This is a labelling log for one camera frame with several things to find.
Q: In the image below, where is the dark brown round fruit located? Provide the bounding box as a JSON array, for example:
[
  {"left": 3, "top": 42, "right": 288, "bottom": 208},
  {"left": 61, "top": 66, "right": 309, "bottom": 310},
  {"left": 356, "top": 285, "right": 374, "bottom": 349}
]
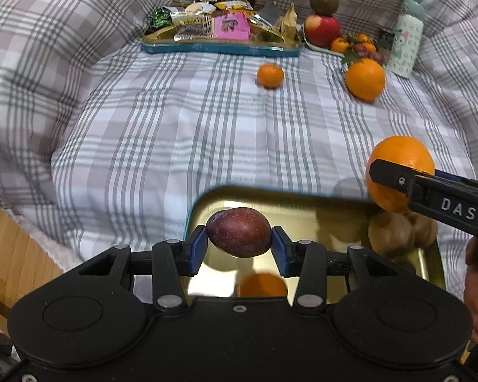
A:
[{"left": 310, "top": 0, "right": 339, "bottom": 17}]

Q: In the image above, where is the white fleece sheet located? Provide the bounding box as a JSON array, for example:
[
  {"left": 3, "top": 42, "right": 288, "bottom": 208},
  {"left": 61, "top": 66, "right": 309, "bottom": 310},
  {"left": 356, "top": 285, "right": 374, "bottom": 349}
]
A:
[{"left": 0, "top": 207, "right": 80, "bottom": 271}]

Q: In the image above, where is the pile of snack packets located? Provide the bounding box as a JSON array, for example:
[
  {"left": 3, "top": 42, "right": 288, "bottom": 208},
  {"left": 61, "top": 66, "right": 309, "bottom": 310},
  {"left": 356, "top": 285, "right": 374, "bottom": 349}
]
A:
[{"left": 144, "top": 0, "right": 299, "bottom": 43}]

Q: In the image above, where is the gold tin tray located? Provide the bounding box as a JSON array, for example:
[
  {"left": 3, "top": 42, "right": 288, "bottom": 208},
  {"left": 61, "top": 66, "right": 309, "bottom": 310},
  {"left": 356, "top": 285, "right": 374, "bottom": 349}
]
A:
[{"left": 182, "top": 186, "right": 447, "bottom": 299}]

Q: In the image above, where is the large orange with leaf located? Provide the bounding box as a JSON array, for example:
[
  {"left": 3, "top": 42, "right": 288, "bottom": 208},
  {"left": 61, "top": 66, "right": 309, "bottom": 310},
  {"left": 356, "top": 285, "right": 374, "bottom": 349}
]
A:
[{"left": 341, "top": 50, "right": 387, "bottom": 103}]

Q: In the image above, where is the blue tin tray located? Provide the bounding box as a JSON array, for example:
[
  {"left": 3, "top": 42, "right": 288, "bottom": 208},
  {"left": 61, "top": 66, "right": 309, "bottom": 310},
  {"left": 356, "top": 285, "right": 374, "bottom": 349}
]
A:
[{"left": 140, "top": 2, "right": 302, "bottom": 58}]

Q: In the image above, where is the white bottle with green lid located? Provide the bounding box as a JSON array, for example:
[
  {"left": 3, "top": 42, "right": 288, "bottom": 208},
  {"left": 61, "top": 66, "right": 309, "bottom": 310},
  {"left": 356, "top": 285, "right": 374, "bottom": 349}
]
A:
[{"left": 386, "top": 0, "right": 425, "bottom": 79}]

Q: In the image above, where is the brown kiwi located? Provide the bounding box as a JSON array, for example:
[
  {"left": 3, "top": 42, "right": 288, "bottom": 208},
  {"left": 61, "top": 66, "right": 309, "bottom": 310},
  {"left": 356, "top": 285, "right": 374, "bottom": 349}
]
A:
[
  {"left": 406, "top": 211, "right": 439, "bottom": 249},
  {"left": 367, "top": 211, "right": 416, "bottom": 258}
]

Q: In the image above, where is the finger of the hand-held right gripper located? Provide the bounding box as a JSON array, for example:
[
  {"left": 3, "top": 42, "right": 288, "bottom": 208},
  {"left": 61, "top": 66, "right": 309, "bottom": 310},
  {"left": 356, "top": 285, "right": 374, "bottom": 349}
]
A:
[
  {"left": 368, "top": 158, "right": 417, "bottom": 204},
  {"left": 416, "top": 169, "right": 478, "bottom": 194}
]

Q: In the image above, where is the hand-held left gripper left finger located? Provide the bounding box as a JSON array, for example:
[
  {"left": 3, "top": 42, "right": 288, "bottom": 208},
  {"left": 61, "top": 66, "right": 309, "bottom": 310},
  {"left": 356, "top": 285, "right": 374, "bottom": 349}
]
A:
[{"left": 77, "top": 225, "right": 208, "bottom": 313}]

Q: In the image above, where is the red apple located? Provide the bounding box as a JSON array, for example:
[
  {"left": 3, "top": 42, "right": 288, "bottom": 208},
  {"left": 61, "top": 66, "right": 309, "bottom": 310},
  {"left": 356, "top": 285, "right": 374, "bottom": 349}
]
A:
[{"left": 304, "top": 14, "right": 341, "bottom": 47}]

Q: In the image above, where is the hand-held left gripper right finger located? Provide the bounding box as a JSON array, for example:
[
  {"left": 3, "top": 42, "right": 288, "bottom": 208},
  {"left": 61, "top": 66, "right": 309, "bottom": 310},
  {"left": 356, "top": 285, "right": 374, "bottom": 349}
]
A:
[{"left": 272, "top": 225, "right": 417, "bottom": 314}]

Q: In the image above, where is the grey plaid blanket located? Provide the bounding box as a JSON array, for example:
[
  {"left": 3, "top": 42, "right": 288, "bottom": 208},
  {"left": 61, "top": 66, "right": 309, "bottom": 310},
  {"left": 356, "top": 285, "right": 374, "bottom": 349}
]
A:
[{"left": 0, "top": 0, "right": 478, "bottom": 382}]

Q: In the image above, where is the white rectangular plate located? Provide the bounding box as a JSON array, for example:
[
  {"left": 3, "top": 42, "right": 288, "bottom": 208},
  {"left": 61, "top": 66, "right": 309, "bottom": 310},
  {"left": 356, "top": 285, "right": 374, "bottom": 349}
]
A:
[{"left": 303, "top": 28, "right": 385, "bottom": 60}]

